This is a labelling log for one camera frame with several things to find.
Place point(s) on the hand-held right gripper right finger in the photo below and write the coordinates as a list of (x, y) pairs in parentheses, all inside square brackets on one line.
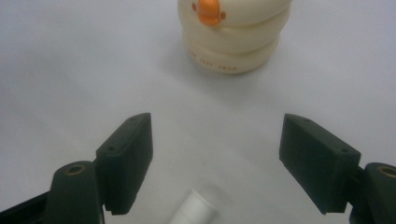
[(320, 165)]

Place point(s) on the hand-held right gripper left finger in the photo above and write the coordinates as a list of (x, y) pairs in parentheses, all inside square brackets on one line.
[(127, 161)]

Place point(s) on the white marker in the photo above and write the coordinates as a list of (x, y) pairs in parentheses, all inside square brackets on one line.
[(194, 210)]

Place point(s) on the cream ribbed pen holder cup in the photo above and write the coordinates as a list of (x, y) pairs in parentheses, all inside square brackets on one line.
[(236, 46)]

